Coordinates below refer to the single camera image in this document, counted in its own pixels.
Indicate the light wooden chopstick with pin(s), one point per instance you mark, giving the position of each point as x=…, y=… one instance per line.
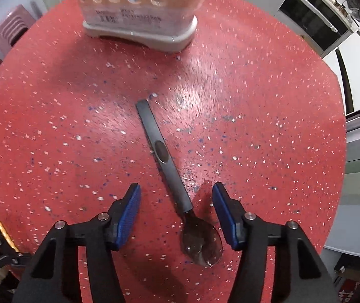
x=3, y=230

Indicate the black built-in oven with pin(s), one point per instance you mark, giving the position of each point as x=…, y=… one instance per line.
x=309, y=15

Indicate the beige utensil holder grey base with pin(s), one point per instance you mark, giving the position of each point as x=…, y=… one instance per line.
x=142, y=9

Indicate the small steel pan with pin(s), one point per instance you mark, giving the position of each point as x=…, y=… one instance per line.
x=338, y=3

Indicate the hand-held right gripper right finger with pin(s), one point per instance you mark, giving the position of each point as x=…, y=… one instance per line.
x=222, y=214

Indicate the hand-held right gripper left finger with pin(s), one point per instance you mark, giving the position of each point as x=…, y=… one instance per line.
x=131, y=210

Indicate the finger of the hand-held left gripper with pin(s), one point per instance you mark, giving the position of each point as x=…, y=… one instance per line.
x=17, y=257

